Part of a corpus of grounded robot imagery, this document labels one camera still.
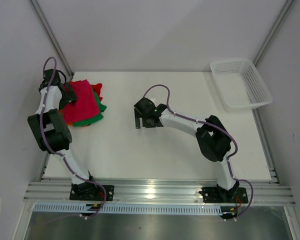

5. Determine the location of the crimson t shirt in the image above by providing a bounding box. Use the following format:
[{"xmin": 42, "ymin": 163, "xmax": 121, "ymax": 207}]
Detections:
[{"xmin": 63, "ymin": 79, "xmax": 99, "ymax": 118}]

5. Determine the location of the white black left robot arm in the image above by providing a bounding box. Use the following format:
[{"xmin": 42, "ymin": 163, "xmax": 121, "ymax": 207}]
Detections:
[{"xmin": 27, "ymin": 69, "xmax": 99, "ymax": 200}]

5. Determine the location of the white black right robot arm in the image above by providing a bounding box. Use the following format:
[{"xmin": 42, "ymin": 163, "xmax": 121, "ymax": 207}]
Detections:
[{"xmin": 134, "ymin": 97, "xmax": 240, "ymax": 202}]

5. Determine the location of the green folded t shirt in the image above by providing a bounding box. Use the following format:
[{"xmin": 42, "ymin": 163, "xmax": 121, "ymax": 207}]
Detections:
[{"xmin": 72, "ymin": 90, "xmax": 107, "ymax": 127}]

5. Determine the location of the red folded t shirt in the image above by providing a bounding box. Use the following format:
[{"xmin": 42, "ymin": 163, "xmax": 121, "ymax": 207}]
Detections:
[{"xmin": 90, "ymin": 83, "xmax": 103, "ymax": 102}]

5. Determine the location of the white plastic basket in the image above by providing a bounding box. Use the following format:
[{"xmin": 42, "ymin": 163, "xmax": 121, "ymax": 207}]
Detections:
[{"xmin": 210, "ymin": 58, "xmax": 273, "ymax": 112}]

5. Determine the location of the left aluminium corner post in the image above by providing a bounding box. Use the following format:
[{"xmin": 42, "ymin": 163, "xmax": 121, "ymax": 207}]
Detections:
[{"xmin": 28, "ymin": 0, "xmax": 74, "ymax": 78}]

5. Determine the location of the aluminium corner post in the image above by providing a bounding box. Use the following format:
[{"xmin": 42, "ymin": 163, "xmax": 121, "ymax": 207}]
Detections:
[
  {"xmin": 28, "ymin": 0, "xmax": 74, "ymax": 78},
  {"xmin": 253, "ymin": 0, "xmax": 298, "ymax": 68}
]

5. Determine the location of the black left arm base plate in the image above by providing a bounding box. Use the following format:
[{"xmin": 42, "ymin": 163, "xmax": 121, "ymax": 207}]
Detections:
[{"xmin": 69, "ymin": 183, "xmax": 115, "ymax": 202}]

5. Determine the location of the white slotted cable duct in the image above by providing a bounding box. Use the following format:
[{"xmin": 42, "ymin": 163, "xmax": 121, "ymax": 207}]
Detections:
[{"xmin": 33, "ymin": 202, "xmax": 223, "ymax": 216}]

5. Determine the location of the aluminium front rail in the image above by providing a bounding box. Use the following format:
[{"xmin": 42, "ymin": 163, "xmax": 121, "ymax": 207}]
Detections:
[{"xmin": 23, "ymin": 178, "xmax": 296, "ymax": 207}]

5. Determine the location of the right aluminium corner post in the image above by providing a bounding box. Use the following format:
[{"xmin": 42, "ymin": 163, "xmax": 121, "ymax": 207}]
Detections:
[{"xmin": 253, "ymin": 0, "xmax": 298, "ymax": 68}]

